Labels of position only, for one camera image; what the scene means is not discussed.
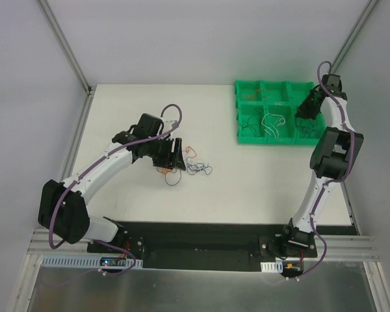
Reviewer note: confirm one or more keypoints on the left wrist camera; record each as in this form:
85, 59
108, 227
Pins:
169, 124

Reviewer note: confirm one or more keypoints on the white cable duct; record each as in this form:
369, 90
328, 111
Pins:
272, 267
83, 261

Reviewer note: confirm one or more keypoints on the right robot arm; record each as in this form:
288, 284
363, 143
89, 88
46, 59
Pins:
331, 161

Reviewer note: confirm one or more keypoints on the left white cable duct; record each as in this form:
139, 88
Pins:
83, 261

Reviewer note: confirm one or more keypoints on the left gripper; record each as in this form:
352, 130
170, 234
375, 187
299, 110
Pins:
170, 153

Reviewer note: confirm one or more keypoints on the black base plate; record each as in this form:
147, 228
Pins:
205, 246

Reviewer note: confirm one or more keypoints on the green compartment bin tray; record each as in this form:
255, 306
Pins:
265, 114

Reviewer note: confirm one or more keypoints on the right white cable duct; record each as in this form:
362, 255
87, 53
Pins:
272, 267

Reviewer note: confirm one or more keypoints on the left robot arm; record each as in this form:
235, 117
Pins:
63, 205

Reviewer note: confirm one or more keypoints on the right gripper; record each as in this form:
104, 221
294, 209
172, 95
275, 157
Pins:
312, 98

